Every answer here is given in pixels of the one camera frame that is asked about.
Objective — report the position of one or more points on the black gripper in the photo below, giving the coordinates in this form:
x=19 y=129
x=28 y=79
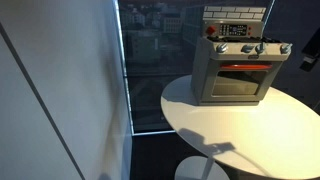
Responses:
x=312 y=46

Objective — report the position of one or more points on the blue oven knob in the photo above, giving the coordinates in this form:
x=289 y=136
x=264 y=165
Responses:
x=247 y=48
x=260 y=48
x=221 y=48

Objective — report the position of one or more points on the red round timer knob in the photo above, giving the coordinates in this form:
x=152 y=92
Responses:
x=210 y=30

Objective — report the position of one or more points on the grey oven door with window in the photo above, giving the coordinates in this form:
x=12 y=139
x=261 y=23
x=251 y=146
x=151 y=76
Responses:
x=208 y=83

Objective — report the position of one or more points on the grey toy oven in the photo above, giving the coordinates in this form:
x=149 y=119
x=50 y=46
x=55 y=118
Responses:
x=203 y=73

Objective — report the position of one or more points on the white round table base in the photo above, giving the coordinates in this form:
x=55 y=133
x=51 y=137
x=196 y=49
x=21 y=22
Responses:
x=190 y=170

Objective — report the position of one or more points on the white window frame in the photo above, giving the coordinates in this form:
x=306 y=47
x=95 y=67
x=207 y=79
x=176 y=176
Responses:
x=126 y=83

